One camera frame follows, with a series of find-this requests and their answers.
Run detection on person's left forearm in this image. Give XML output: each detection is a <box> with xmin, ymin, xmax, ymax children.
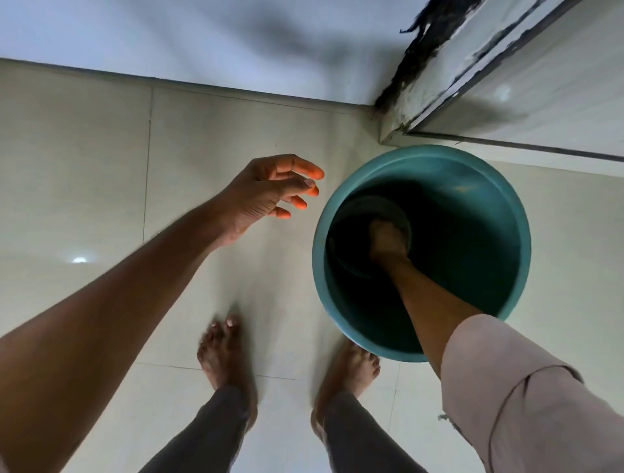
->
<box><xmin>0</xmin><ymin>195</ymin><xmax>234</xmax><ymax>473</ymax></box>

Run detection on person's right forearm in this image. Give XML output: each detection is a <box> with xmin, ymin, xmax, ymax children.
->
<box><xmin>387</xmin><ymin>258</ymin><xmax>486</xmax><ymax>381</ymax></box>

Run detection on dark grey trousers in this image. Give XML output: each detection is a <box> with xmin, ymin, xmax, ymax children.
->
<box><xmin>139</xmin><ymin>385</ymin><xmax>430</xmax><ymax>473</ymax></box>

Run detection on teal plastic bucket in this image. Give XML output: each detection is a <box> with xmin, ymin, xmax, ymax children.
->
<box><xmin>312</xmin><ymin>145</ymin><xmax>532</xmax><ymax>364</ymax></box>

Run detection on light pink sleeve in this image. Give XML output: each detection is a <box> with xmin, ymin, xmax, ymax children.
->
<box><xmin>438</xmin><ymin>314</ymin><xmax>624</xmax><ymax>473</ymax></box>

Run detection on person's right foot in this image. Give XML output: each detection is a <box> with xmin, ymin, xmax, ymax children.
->
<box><xmin>311</xmin><ymin>340</ymin><xmax>381</xmax><ymax>441</ymax></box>

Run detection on person's left foot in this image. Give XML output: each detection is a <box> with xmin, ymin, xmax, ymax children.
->
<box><xmin>197</xmin><ymin>317</ymin><xmax>258</xmax><ymax>432</ymax></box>

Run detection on dark plastic mug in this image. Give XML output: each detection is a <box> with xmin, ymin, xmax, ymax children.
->
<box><xmin>325</xmin><ymin>195</ymin><xmax>414</xmax><ymax>280</ymax></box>

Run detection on person's left hand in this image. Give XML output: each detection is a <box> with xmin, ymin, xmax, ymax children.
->
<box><xmin>214</xmin><ymin>154</ymin><xmax>325</xmax><ymax>247</ymax></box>

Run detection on weathered white door frame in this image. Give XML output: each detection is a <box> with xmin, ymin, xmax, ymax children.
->
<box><xmin>374</xmin><ymin>0</ymin><xmax>624</xmax><ymax>163</ymax></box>

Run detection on white door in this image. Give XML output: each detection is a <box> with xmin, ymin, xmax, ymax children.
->
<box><xmin>409</xmin><ymin>0</ymin><xmax>624</xmax><ymax>158</ymax></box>

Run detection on person's foot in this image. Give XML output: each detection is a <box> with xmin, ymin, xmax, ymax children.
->
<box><xmin>311</xmin><ymin>340</ymin><xmax>381</xmax><ymax>441</ymax></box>
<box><xmin>197</xmin><ymin>317</ymin><xmax>258</xmax><ymax>432</ymax></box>

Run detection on person's right hand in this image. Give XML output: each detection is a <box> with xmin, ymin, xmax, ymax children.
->
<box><xmin>369</xmin><ymin>219</ymin><xmax>413</xmax><ymax>267</ymax></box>

